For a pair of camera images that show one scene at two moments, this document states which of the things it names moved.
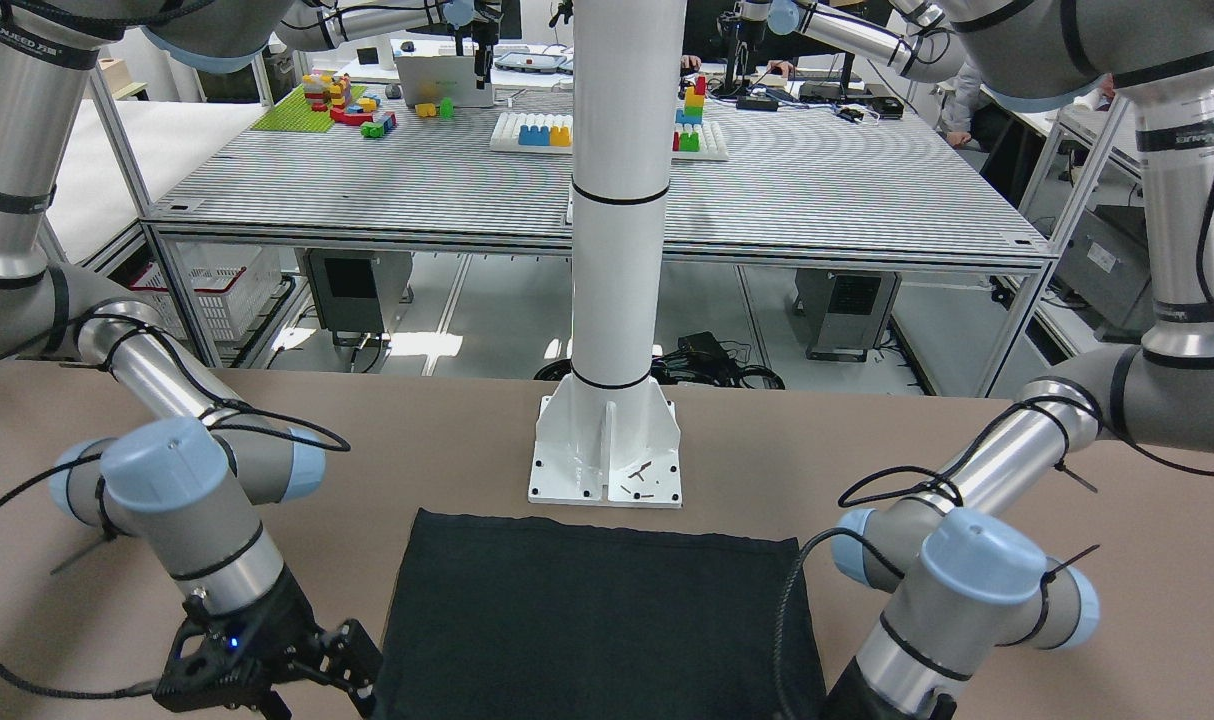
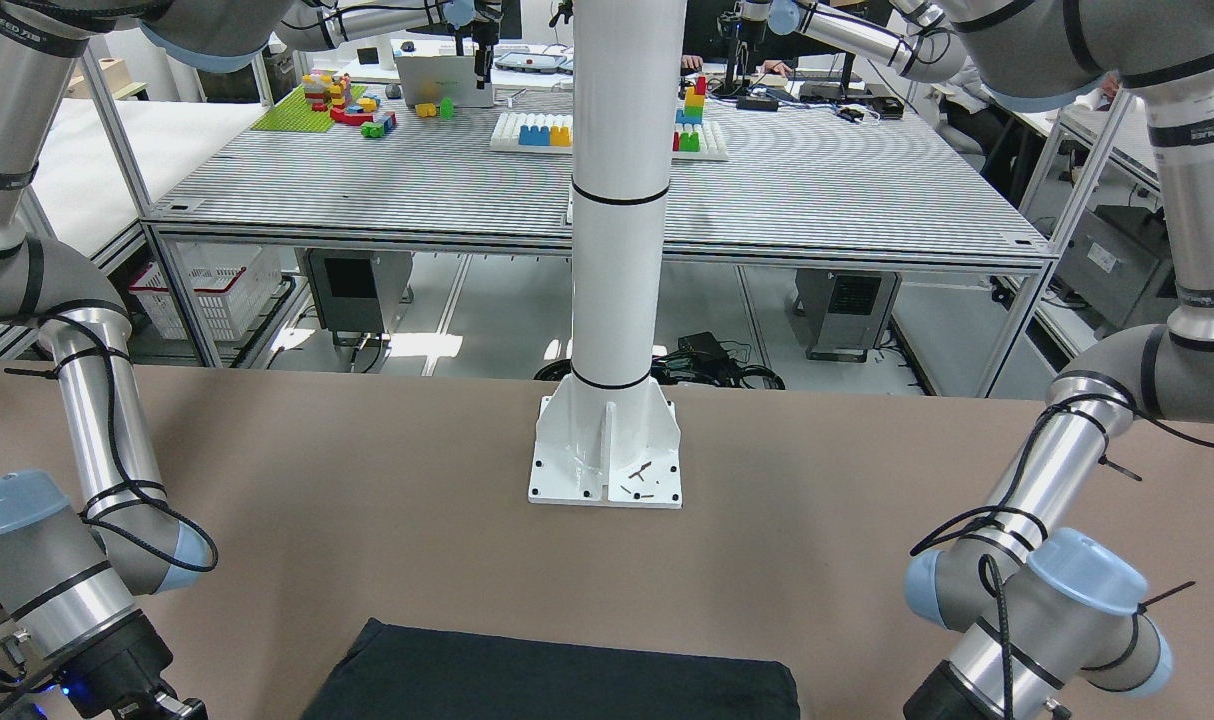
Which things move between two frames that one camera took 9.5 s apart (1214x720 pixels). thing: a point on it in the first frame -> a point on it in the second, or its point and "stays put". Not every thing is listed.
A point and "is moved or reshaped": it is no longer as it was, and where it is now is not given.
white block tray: (553, 133) stays put
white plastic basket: (232, 279) stays put
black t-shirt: (503, 617) is moved or reshaped
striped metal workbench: (759, 173) stays put
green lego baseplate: (295, 114) stays put
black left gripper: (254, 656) -> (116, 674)
